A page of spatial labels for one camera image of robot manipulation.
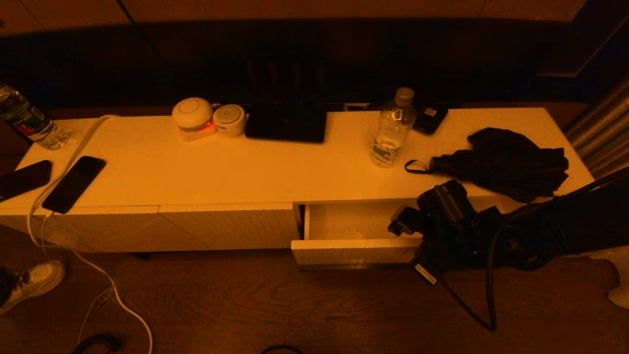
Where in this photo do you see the white cabinet drawer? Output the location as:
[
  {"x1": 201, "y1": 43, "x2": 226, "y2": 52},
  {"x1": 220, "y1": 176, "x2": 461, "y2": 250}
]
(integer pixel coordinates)
[{"x1": 291, "y1": 199, "x2": 428, "y2": 270}]

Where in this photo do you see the black umbrella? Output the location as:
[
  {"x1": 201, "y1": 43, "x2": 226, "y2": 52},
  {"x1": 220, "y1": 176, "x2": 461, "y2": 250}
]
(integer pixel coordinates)
[{"x1": 404, "y1": 127, "x2": 570, "y2": 203}]

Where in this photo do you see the clear plastic bottle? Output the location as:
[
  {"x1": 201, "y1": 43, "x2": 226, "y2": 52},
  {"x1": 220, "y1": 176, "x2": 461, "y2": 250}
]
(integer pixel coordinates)
[{"x1": 371, "y1": 87, "x2": 417, "y2": 168}]

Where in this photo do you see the white low cabinet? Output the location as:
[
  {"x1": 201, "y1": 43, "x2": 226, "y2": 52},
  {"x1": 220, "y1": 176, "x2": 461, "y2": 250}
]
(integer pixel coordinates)
[{"x1": 0, "y1": 107, "x2": 595, "y2": 254}]

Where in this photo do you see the small black labelled device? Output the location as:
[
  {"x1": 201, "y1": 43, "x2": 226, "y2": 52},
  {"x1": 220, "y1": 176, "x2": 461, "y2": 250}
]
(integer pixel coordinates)
[{"x1": 413, "y1": 102, "x2": 450, "y2": 135}]

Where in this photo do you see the black flat box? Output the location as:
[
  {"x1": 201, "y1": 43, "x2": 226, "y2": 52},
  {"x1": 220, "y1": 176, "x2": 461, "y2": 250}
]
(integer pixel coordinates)
[{"x1": 245, "y1": 101, "x2": 328, "y2": 144}]

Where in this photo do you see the small white round speaker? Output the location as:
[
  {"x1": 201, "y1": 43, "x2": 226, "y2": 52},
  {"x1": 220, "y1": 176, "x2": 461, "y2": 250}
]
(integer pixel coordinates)
[{"x1": 213, "y1": 104, "x2": 247, "y2": 137}]

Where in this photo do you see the white round red-lit device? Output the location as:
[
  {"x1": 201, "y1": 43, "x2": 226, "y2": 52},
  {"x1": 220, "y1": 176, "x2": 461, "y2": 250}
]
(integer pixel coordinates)
[{"x1": 172, "y1": 97, "x2": 217, "y2": 142}]

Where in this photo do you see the white shoe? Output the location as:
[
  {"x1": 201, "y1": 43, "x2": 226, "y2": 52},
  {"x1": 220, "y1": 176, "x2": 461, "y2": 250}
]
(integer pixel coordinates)
[{"x1": 0, "y1": 260, "x2": 67, "y2": 315}]

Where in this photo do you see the green label water bottle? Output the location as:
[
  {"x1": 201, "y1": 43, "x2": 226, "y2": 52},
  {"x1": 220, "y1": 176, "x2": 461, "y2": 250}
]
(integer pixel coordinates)
[{"x1": 0, "y1": 83, "x2": 72, "y2": 150}]

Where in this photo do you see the white and grey wrist camera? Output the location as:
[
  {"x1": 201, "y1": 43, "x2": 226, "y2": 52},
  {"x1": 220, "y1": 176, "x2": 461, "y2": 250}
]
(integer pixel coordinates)
[{"x1": 387, "y1": 206, "x2": 426, "y2": 237}]

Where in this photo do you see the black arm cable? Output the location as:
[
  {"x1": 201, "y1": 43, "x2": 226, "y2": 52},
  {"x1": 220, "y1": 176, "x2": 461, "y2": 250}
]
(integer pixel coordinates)
[{"x1": 437, "y1": 170, "x2": 629, "y2": 331}]

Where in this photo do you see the black coiled cable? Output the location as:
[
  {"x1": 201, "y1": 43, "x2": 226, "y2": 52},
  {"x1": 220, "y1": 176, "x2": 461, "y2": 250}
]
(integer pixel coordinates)
[{"x1": 73, "y1": 334, "x2": 122, "y2": 354}]

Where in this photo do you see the black smartphone with cable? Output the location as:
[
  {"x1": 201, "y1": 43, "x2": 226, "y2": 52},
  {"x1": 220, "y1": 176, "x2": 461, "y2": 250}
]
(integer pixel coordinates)
[{"x1": 42, "y1": 156, "x2": 106, "y2": 214}]

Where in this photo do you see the white charging cable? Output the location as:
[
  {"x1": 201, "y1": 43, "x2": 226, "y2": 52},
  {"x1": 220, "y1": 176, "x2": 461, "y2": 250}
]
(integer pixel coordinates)
[{"x1": 27, "y1": 115, "x2": 154, "y2": 354}]

